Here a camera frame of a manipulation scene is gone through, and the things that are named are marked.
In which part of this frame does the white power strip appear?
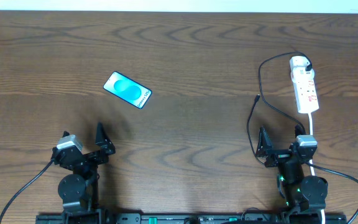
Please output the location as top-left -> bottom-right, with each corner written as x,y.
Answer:
290,56 -> 319,114

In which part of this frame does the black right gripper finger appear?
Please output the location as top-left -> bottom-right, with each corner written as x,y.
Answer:
255,126 -> 273,157
295,124 -> 306,137

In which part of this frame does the blue screen Samsung smartphone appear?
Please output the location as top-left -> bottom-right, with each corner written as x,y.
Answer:
103,72 -> 152,109

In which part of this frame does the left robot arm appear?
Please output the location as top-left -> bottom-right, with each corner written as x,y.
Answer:
52,123 -> 116,224

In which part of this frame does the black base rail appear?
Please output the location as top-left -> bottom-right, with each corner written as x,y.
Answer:
35,212 -> 347,224

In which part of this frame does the white power strip cord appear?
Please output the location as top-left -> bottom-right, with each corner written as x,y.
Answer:
308,113 -> 326,224

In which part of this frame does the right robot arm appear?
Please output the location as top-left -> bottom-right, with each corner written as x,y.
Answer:
255,126 -> 328,223

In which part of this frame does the black USB charging cable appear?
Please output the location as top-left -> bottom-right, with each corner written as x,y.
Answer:
246,51 -> 313,166

